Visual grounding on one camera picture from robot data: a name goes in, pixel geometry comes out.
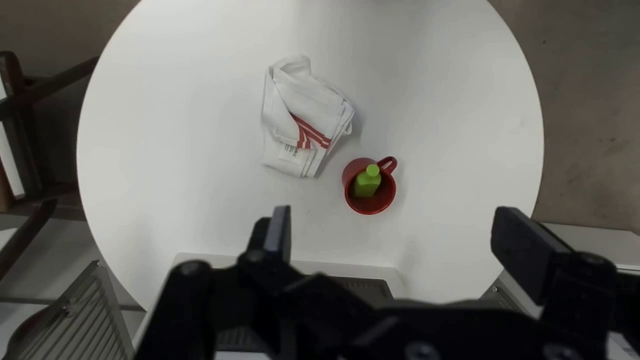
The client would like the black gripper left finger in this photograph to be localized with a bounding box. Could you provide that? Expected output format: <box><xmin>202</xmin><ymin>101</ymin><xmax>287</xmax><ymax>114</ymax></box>
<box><xmin>247</xmin><ymin>203</ymin><xmax>297</xmax><ymax>268</ymax></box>

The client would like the small dark object on table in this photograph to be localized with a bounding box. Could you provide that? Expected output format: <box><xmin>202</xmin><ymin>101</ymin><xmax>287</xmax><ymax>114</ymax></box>
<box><xmin>341</xmin><ymin>153</ymin><xmax>400</xmax><ymax>215</ymax></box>

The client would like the wooden chair with white seat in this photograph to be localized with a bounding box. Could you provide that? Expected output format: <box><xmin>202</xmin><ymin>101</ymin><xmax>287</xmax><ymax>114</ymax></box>
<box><xmin>0</xmin><ymin>47</ymin><xmax>102</xmax><ymax>281</ymax></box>

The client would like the small green bottle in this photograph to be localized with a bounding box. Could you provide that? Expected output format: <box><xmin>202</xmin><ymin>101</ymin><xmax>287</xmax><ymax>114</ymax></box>
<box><xmin>350</xmin><ymin>162</ymin><xmax>384</xmax><ymax>202</ymax></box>

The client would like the grey slatted chair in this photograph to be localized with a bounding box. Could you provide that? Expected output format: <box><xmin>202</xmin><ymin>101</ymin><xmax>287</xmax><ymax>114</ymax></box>
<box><xmin>0</xmin><ymin>258</ymin><xmax>141</xmax><ymax>360</ymax></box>

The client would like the white flat panel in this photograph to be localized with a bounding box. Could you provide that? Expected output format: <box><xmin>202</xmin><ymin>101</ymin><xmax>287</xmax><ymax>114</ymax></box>
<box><xmin>533</xmin><ymin>221</ymin><xmax>640</xmax><ymax>270</ymax></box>

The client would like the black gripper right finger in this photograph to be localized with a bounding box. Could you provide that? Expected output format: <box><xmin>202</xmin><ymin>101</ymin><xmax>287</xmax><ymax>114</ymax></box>
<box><xmin>490</xmin><ymin>203</ymin><xmax>577</xmax><ymax>305</ymax></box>

